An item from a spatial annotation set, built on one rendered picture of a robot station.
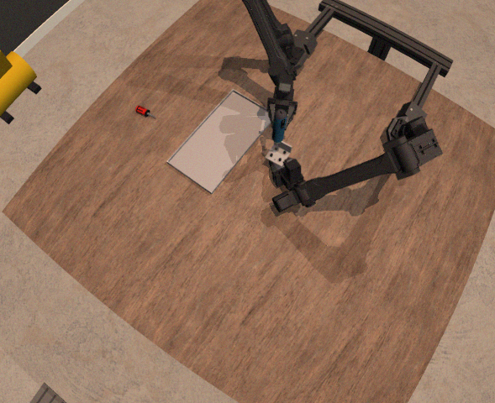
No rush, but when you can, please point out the beige metal bracket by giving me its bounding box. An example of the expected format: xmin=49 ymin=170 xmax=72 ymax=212
xmin=265 ymin=141 xmax=292 ymax=167

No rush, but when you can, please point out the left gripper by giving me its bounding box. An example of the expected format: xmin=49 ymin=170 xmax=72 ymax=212
xmin=269 ymin=161 xmax=299 ymax=191

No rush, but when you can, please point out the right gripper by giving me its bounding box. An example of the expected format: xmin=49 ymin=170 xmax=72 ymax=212
xmin=267 ymin=97 xmax=298 ymax=131

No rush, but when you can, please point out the blue screwdriver barrel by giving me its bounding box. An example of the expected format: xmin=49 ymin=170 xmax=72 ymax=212
xmin=272 ymin=109 xmax=287 ymax=149

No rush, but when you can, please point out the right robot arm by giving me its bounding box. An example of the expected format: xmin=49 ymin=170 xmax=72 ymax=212
xmin=242 ymin=0 xmax=304 ymax=101

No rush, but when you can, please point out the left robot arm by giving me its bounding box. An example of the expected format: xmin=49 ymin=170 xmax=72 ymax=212
xmin=272 ymin=116 xmax=443 ymax=212

